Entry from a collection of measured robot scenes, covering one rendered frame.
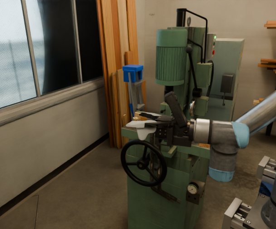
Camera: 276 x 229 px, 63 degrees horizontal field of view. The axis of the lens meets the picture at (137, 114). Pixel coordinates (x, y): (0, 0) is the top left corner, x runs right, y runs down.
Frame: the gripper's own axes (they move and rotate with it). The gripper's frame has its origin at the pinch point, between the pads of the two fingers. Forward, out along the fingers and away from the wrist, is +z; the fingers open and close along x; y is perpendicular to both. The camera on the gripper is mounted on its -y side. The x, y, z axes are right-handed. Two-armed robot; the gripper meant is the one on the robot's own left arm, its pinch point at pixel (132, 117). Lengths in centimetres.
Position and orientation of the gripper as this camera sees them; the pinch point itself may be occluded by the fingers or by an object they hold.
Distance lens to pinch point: 75.1
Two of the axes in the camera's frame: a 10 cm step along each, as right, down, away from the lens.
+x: 2.7, -2.1, 9.4
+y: -0.4, 9.7, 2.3
